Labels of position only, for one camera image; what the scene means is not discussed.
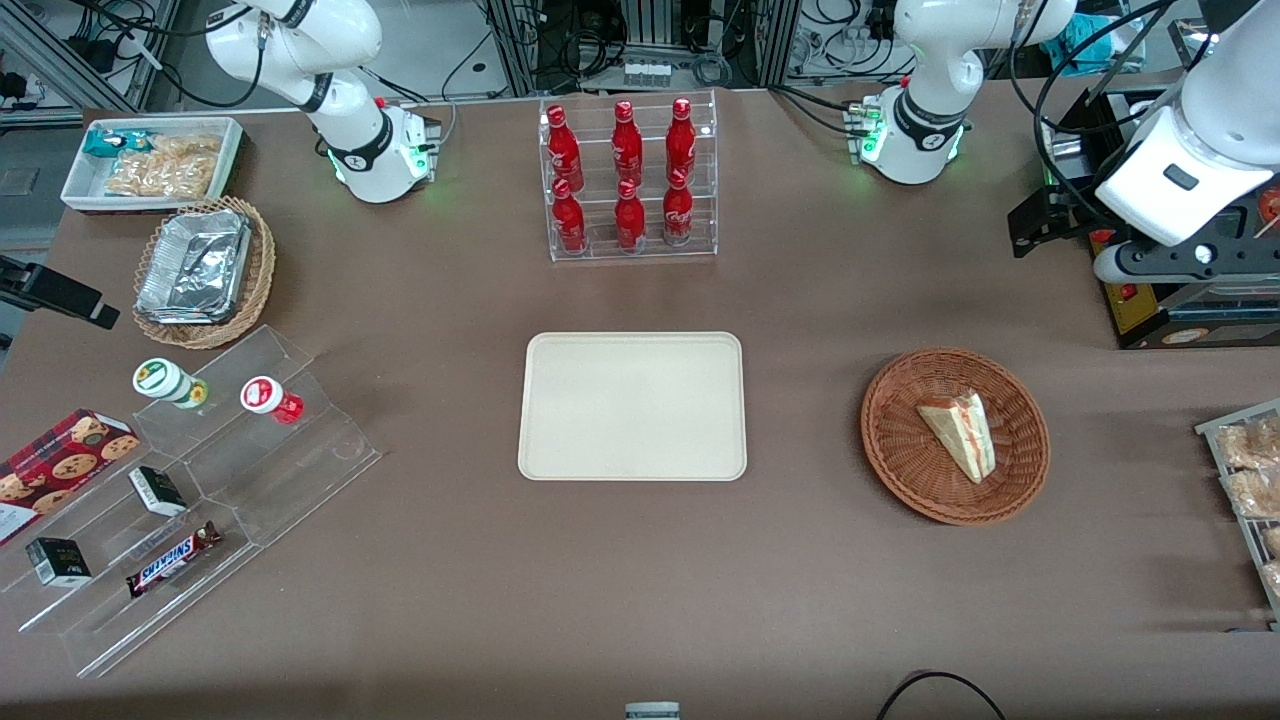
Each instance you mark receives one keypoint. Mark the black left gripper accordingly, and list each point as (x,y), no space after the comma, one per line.
(1072,200)

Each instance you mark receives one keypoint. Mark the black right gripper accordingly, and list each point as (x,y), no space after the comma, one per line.
(45,286)

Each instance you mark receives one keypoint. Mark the triangle sandwich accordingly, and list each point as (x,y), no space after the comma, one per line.
(962,432)

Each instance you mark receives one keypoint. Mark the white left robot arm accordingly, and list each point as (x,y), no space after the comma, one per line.
(925,60)

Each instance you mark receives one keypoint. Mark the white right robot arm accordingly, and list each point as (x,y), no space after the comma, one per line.
(340,40)

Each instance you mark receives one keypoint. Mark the silver foil tray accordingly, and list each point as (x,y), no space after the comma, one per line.
(195,265)

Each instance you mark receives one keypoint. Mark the light wicker basket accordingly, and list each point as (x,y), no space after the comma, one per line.
(258,280)

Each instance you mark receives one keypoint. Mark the brown wicker basket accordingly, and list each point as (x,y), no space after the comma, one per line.
(900,450)

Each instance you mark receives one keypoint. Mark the beige plastic tray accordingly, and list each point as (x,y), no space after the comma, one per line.
(632,405)

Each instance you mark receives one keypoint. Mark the white rectangular bin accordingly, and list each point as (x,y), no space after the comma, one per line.
(80,185)

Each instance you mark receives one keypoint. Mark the green lid cup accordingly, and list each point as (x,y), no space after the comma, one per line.
(158,378)

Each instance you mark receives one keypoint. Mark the clear bag of chips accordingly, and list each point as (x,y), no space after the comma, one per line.
(165,168)

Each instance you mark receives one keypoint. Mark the teal snack packet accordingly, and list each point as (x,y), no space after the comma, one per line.
(112,143)

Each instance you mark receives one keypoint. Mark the red plaid cookie box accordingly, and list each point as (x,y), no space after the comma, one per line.
(60,465)

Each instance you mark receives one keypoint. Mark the black sealing machine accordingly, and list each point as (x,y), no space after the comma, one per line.
(1200,310)

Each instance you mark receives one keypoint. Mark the small black box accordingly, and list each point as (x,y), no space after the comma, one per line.
(58,561)
(158,491)

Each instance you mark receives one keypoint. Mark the red lid cup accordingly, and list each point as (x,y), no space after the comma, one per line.
(264,395)

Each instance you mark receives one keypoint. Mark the clear acrylic stepped display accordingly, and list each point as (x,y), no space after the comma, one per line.
(290,470)

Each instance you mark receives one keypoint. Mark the Snickers chocolate bar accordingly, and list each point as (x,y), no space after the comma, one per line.
(170,560)

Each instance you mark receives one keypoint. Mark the bagged bread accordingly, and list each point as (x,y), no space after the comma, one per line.
(1255,493)
(1252,445)

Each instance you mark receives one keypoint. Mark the red cola bottle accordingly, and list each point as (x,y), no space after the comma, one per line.
(630,220)
(677,212)
(627,145)
(681,142)
(569,220)
(564,152)

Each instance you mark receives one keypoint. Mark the white power strip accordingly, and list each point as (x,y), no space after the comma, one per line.
(647,74)

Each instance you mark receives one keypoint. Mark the clear acrylic bottle rack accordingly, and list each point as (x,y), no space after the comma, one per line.
(600,250)

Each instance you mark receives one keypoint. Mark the small grey device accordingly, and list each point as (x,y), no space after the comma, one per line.
(652,711)

